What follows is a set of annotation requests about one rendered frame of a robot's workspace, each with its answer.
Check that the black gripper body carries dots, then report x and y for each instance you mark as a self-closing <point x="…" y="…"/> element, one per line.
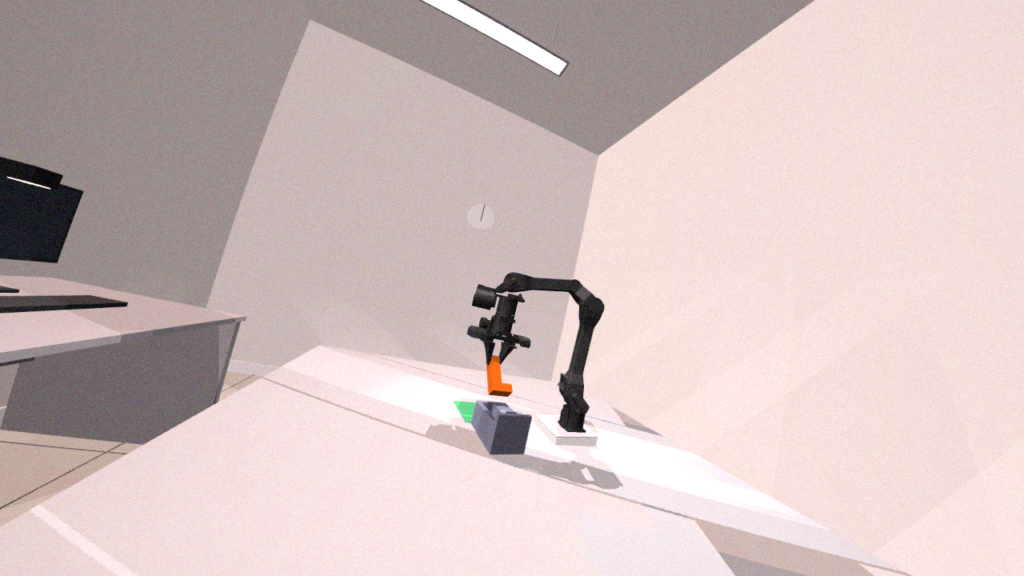
<point x="502" y="326"/>

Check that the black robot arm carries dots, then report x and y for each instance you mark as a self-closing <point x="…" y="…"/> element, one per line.
<point x="571" y="385"/>

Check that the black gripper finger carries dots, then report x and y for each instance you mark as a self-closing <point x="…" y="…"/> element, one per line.
<point x="489" y="347"/>
<point x="505" y="350"/>

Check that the orange block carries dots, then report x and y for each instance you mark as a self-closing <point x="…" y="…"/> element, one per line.
<point x="494" y="379"/>

